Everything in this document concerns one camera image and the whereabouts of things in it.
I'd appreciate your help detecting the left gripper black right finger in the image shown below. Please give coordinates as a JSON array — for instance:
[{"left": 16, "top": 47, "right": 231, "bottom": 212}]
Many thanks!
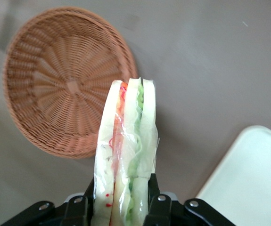
[{"left": 143, "top": 173, "right": 173, "bottom": 226}]

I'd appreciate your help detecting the cream plastic tray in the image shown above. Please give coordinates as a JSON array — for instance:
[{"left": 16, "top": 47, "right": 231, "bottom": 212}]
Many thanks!
[{"left": 195, "top": 125, "right": 271, "bottom": 226}]

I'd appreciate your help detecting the shallow round wicker basket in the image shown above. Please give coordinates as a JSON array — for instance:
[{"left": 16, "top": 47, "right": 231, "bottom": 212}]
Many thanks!
[{"left": 2, "top": 6, "right": 138, "bottom": 160}]

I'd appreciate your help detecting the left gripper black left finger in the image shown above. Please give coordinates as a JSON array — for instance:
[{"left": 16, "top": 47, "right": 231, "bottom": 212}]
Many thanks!
[{"left": 63, "top": 178, "right": 96, "bottom": 226}]

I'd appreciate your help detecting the brown table cover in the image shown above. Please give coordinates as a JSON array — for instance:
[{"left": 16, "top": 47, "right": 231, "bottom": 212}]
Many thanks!
[{"left": 0, "top": 0, "right": 271, "bottom": 226}]

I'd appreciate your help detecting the plastic-wrapped triangle sandwich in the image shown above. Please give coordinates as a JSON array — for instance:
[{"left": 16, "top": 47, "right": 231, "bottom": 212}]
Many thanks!
[{"left": 90, "top": 76, "right": 162, "bottom": 226}]

